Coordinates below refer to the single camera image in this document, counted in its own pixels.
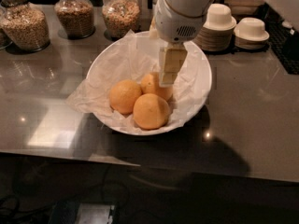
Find right glass cereal jar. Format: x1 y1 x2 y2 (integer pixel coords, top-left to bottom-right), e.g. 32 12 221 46
102 0 140 38

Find crumpled white paper liner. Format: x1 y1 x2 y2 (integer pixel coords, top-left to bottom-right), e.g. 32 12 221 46
65 30 203 134

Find white bowl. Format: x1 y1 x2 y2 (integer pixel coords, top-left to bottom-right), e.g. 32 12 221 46
86 30 213 136

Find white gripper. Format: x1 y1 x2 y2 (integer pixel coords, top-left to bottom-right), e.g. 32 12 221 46
149 0 206 87

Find tall stack paper bowls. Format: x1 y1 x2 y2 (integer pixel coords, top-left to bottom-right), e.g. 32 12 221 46
194 4 236 52

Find stack of napkins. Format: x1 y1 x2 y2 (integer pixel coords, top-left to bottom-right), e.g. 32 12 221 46
223 0 264 16

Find middle glass cereal jar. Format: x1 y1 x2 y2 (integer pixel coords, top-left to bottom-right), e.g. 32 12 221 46
54 0 94 38

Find large glass cereal jar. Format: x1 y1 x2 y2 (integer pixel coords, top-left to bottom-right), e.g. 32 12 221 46
1 0 50 52

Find orange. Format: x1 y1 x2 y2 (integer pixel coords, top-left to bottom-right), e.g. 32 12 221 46
133 93 170 130
140 72 173 101
109 79 142 115

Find short stack paper bowls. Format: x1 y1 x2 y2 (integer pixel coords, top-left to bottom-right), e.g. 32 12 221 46
234 17 270 50

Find glass jar at left edge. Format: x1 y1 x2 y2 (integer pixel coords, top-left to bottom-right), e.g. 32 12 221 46
0 7 12 49

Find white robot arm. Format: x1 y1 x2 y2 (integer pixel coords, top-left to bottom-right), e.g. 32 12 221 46
152 0 214 87

